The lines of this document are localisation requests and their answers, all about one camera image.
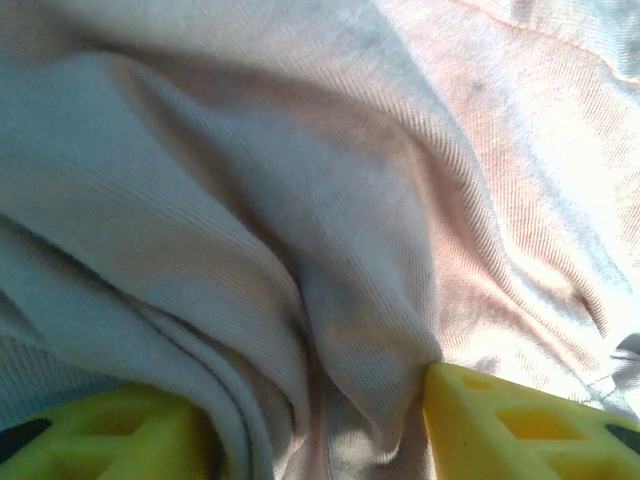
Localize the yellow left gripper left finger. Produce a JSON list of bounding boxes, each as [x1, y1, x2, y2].
[[0, 383, 224, 480]]

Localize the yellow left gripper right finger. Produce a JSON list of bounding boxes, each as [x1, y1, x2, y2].
[[422, 362, 640, 480]]

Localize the pink t-shirt with pixel print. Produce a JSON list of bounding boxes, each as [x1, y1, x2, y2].
[[0, 0, 640, 480]]

